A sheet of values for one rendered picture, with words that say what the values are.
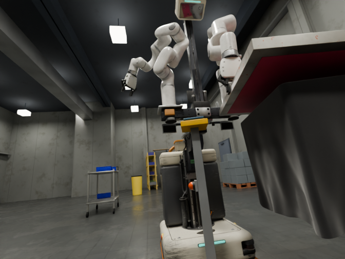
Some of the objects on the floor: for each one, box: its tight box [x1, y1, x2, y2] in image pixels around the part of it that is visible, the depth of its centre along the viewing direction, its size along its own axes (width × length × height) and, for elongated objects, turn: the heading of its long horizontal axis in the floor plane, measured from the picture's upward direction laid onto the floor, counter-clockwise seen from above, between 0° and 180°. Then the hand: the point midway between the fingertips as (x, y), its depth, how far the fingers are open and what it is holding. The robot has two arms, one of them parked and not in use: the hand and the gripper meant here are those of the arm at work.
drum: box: [131, 175, 142, 195], centre depth 720 cm, size 47×47×77 cm
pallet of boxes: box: [220, 151, 257, 189], centre depth 664 cm, size 124×83×126 cm
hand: (233, 89), depth 76 cm, fingers closed on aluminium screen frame, 4 cm apart
